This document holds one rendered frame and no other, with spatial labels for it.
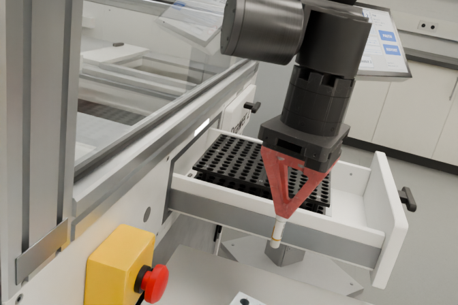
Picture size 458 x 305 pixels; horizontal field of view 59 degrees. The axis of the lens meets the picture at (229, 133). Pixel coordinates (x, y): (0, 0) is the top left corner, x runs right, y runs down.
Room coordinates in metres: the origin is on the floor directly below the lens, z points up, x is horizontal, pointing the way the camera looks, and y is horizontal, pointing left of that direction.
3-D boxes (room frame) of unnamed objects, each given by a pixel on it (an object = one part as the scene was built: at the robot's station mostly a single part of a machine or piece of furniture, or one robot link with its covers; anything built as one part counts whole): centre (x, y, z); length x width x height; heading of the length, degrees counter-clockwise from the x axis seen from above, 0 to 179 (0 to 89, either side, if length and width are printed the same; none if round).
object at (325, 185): (0.64, -0.18, 0.90); 0.18 x 0.02 x 0.01; 170
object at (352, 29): (0.38, -0.07, 1.15); 0.07 x 0.06 x 0.07; 102
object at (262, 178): (0.66, -0.08, 0.87); 0.22 x 0.18 x 0.06; 80
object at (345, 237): (0.66, -0.07, 0.86); 0.40 x 0.26 x 0.06; 80
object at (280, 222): (0.38, -0.07, 0.95); 0.01 x 0.01 x 0.05
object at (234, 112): (0.99, -0.02, 0.87); 0.29 x 0.02 x 0.11; 170
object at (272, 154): (0.38, -0.08, 1.02); 0.07 x 0.07 x 0.09; 67
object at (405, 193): (0.62, -0.30, 0.91); 0.07 x 0.04 x 0.01; 170
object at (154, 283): (0.35, 0.05, 0.88); 0.04 x 0.03 x 0.04; 170
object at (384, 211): (0.63, -0.27, 0.87); 0.29 x 0.02 x 0.11; 170
